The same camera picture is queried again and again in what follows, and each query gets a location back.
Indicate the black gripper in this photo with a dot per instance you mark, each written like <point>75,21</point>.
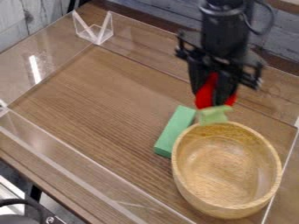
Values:
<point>240,68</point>

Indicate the red plush fruit green leaf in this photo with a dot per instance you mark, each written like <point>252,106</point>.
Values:
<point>210,113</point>

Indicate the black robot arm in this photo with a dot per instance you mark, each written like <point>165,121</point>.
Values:
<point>216,51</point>

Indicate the green rectangular block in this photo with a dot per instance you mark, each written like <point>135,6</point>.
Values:
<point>178,123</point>

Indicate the wooden bowl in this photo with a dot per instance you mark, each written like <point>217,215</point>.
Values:
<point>226,169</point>

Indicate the black table leg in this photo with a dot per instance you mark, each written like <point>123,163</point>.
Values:
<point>35,193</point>

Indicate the clear acrylic tray wall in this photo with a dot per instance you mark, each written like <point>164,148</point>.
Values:
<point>87,187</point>

